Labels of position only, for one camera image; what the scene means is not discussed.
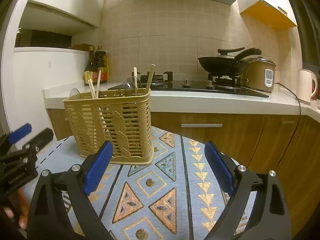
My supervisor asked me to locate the patterned light blue tablecloth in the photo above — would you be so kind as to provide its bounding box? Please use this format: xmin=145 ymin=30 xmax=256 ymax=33
xmin=32 ymin=126 xmax=258 ymax=240

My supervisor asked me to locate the brown rice cooker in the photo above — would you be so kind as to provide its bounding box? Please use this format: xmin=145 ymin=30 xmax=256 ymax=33
xmin=245 ymin=56 xmax=276 ymax=92

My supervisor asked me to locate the dark soy sauce bottle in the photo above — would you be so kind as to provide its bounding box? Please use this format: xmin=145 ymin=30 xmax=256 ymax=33
xmin=84 ymin=46 xmax=99 ymax=86

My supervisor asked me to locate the black gas stove top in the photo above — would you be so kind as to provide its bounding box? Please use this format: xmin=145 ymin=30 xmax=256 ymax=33
xmin=107 ymin=71 xmax=270 ymax=99

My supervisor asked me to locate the wooden chopstick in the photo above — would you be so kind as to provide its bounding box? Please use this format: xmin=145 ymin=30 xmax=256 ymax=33
xmin=133 ymin=67 xmax=138 ymax=95
xmin=95 ymin=70 xmax=101 ymax=99
xmin=146 ymin=64 xmax=156 ymax=91
xmin=88 ymin=79 xmax=96 ymax=99

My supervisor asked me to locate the black power cable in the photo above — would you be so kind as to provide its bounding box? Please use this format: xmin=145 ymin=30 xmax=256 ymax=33
xmin=274 ymin=82 xmax=302 ymax=136

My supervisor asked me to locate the large sauce bottle red label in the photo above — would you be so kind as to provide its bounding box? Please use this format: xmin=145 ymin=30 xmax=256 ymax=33
xmin=94 ymin=45 xmax=109 ymax=83

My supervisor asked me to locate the steel spoon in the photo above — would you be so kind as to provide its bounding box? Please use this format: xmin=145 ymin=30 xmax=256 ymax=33
xmin=69 ymin=88 xmax=81 ymax=100

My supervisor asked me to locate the white electric kettle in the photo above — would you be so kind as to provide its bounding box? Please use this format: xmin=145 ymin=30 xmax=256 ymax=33
xmin=297 ymin=69 xmax=318 ymax=105

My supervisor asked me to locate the orange wall cabinet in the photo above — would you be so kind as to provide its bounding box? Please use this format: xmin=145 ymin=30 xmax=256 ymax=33
xmin=237 ymin=0 xmax=297 ymax=30

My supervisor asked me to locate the black ladle spoon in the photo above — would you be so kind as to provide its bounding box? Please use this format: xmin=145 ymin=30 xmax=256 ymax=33
xmin=123 ymin=76 xmax=143 ymax=96

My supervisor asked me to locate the beige plastic utensil basket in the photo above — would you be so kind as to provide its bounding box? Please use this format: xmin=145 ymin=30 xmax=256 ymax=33
xmin=63 ymin=88 xmax=154 ymax=165

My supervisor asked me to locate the person's left hand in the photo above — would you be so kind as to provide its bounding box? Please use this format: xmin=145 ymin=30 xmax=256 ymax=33
xmin=3 ymin=188 xmax=30 ymax=229

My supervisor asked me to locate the black wok with lid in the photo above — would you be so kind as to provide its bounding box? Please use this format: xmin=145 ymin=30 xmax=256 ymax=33
xmin=198 ymin=47 xmax=261 ymax=78

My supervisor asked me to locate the silver drawer handle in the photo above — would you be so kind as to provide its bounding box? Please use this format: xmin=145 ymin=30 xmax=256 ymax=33
xmin=181 ymin=124 xmax=223 ymax=128

